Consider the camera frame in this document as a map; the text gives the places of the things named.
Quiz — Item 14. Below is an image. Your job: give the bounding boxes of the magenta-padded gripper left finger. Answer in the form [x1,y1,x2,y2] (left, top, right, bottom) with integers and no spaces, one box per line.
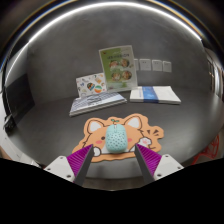
[43,143,95,187]

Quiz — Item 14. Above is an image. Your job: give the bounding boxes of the green standing poster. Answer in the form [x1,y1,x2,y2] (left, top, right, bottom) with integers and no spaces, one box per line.
[98,44,139,94]

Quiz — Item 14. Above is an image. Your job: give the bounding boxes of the red chair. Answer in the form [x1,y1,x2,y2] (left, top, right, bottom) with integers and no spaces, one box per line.
[193,133,222,165]

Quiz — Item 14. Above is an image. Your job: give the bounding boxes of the orange corgi-shaped mouse pad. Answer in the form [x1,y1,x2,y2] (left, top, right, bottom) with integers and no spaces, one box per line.
[71,113,165,164]

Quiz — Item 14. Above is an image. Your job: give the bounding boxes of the white card with stickers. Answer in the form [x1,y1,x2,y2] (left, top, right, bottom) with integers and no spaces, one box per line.
[75,72,108,99]

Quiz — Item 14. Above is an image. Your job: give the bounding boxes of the grey striped book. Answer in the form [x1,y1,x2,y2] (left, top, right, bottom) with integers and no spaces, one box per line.
[68,91,128,118]

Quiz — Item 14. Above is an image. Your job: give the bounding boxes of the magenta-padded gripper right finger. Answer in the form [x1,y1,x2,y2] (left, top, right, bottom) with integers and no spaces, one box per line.
[133,143,185,186]

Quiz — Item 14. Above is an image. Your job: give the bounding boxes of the dark flat panel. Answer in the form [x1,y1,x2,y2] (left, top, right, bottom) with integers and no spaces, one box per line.
[3,73,36,124]

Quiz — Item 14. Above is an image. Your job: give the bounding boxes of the white and blue book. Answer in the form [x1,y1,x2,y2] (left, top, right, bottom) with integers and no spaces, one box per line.
[129,85,182,106]

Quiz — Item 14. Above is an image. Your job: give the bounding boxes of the white wall switch plates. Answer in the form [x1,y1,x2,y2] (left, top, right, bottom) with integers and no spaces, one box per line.
[133,58,173,74]

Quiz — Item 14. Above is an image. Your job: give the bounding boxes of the black device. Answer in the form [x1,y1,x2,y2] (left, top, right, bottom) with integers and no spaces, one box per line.
[2,113,18,134]

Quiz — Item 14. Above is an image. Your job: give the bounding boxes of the mint green spotted computer mouse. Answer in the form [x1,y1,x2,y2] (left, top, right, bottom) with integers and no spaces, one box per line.
[105,123,129,155]

